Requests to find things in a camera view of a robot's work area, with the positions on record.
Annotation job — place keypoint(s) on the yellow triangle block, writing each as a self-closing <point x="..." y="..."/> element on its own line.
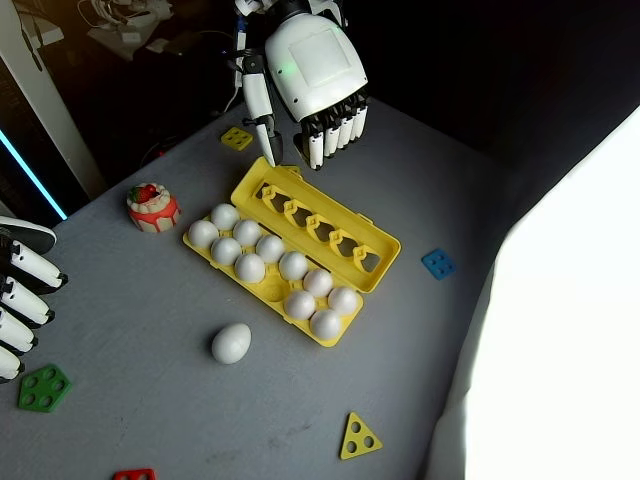
<point x="360" y="439"/>

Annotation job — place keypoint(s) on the white slanted post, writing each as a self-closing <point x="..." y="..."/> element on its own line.
<point x="47" y="100"/>

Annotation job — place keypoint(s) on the yellow square block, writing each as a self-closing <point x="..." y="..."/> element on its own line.
<point x="237" y="138"/>

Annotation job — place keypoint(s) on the cyan light strip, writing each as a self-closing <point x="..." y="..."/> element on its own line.
<point x="32" y="175"/>

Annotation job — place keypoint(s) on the grey table cloth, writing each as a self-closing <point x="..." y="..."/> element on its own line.
<point x="150" y="310"/>

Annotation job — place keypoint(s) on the blue square block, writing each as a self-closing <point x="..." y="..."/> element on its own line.
<point x="438" y="264"/>

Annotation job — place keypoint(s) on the white toy egg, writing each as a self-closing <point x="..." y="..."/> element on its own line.
<point x="299" y="305"/>
<point x="226" y="251"/>
<point x="318" y="282"/>
<point x="224" y="216"/>
<point x="231" y="343"/>
<point x="343" y="300"/>
<point x="293" y="265"/>
<point x="247" y="232"/>
<point x="270" y="248"/>
<point x="249" y="267"/>
<point x="325" y="324"/>
<point x="203" y="234"/>

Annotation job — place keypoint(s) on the toy strawberry cake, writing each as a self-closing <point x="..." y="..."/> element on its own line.
<point x="152" y="212"/>

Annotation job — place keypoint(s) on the red block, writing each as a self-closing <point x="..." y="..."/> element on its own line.
<point x="134" y="475"/>

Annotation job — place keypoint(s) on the yellow egg carton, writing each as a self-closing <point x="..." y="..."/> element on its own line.
<point x="272" y="292"/>

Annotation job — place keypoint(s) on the green pentagon block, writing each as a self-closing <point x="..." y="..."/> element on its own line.
<point x="44" y="388"/>

